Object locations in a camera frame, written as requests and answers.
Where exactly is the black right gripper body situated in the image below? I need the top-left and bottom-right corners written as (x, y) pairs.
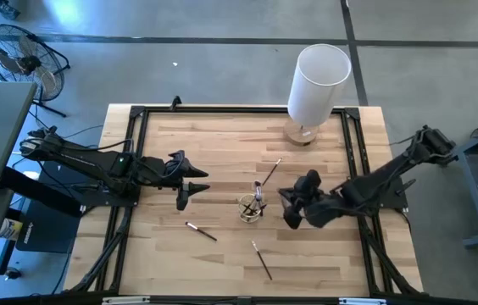
top-left (293, 186), bottom-right (349, 230)

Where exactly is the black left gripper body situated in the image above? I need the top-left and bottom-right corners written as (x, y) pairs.
top-left (140, 158), bottom-right (190, 212)

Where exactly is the small thin dark brush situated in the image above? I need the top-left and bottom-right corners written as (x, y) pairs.
top-left (260, 157), bottom-right (284, 188)

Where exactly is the thick black silver-headed brush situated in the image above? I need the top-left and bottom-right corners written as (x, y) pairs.
top-left (253, 180), bottom-right (266, 213)

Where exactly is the long thin black brush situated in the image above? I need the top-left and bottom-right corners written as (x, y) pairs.
top-left (241, 198), bottom-right (268, 217)

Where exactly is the thick black-handled makeup brush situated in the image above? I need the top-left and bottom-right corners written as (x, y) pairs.
top-left (184, 221), bottom-right (219, 243)

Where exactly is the long black white-tipped brush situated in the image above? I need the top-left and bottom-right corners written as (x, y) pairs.
top-left (250, 240), bottom-right (274, 281)

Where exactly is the white label strip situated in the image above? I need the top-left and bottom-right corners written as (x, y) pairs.
top-left (339, 297), bottom-right (387, 305)
top-left (102, 296), bottom-right (151, 305)

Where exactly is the white shade table lamp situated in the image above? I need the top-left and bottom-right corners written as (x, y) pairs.
top-left (284, 43), bottom-right (353, 147)

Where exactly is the black floor case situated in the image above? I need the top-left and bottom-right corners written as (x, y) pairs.
top-left (15, 197), bottom-right (82, 255)

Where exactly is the black floor fan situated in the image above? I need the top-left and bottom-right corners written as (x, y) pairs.
top-left (0, 24), bottom-right (71, 119)

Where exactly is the dark floor box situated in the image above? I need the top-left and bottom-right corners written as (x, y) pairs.
top-left (0, 0), bottom-right (22, 20)

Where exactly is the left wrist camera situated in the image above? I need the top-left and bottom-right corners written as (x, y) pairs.
top-left (166, 149), bottom-right (187, 170)

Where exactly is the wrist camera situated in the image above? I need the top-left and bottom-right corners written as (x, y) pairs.
top-left (166, 149), bottom-right (187, 170)
top-left (304, 169), bottom-right (323, 190)

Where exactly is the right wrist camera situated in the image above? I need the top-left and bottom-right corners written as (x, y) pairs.
top-left (304, 169), bottom-right (323, 190)

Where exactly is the gold wire basket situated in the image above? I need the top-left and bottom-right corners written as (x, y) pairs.
top-left (237, 192), bottom-right (264, 225)

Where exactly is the black table frame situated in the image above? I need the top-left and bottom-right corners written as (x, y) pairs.
top-left (67, 104), bottom-right (425, 297)

